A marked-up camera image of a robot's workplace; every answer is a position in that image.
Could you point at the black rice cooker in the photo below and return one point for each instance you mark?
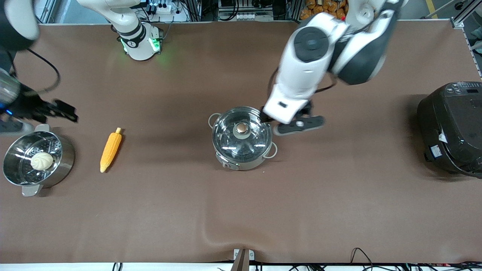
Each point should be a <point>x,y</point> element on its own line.
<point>455,128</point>

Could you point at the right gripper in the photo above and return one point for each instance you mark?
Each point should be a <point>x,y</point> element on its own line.
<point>29,105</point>

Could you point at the white steamed bun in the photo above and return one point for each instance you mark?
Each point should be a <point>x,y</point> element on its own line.
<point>41,161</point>

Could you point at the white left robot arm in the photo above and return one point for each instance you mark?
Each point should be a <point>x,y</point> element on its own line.
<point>308,56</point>

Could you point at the yellow corn cob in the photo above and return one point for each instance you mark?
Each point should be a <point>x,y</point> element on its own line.
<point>110,149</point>

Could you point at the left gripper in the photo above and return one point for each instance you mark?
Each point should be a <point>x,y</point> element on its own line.
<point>264,117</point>

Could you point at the brown table mat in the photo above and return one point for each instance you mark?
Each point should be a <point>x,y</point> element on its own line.
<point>150,214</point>

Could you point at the metal table clamp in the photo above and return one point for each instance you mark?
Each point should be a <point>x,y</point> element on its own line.
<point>243,258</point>

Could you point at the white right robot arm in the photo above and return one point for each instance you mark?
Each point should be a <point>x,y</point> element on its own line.
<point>136,34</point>

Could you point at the white power strip with plugs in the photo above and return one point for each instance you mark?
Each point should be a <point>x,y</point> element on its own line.
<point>167,10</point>

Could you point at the glass pot lid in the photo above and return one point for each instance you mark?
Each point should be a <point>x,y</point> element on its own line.
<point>241,137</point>

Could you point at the long white power strip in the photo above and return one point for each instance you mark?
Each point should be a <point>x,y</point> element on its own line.
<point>248,16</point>

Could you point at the steel steamer pot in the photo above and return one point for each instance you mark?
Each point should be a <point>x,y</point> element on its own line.
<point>64,160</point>

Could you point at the bag of orange buns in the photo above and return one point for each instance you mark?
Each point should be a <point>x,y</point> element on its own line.
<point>324,9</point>

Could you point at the aluminium frame profile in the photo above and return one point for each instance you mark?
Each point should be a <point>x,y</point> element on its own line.
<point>465,13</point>

